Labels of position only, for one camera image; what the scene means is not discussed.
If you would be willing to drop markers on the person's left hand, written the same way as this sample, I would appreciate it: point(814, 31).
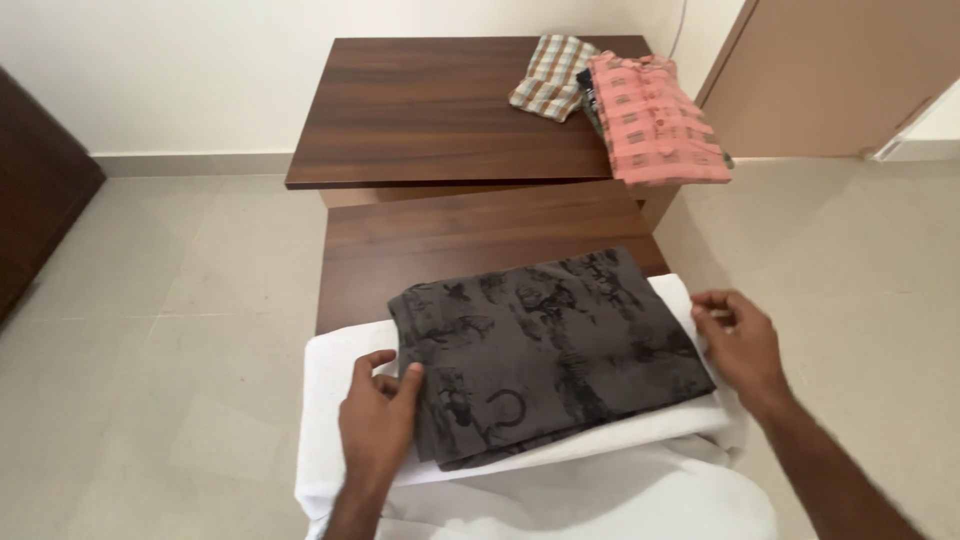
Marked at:
point(375, 431)

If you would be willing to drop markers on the person's right hand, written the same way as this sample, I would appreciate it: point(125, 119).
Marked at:
point(746, 352)

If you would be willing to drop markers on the grey printed garment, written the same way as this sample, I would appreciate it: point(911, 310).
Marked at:
point(555, 352)

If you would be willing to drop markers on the white towel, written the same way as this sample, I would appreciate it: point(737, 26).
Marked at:
point(337, 390)

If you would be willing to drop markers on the person's white clothing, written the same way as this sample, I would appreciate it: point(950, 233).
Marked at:
point(600, 495)

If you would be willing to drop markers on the small dark wooden table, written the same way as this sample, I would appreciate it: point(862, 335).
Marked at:
point(480, 232)

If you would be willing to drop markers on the pink checked folded shirt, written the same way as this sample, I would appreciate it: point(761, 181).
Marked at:
point(656, 124)

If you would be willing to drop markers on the light brown door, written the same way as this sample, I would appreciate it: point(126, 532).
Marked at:
point(817, 75)

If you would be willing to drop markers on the dark patterned folded garment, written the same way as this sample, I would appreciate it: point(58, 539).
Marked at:
point(589, 97)

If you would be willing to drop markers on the large dark wooden table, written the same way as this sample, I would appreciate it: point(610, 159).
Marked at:
point(450, 112)

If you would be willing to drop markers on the beige plaid folded shirt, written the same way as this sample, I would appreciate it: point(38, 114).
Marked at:
point(551, 79)

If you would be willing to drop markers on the dark brown wooden cabinet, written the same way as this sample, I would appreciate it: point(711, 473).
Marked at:
point(37, 180)

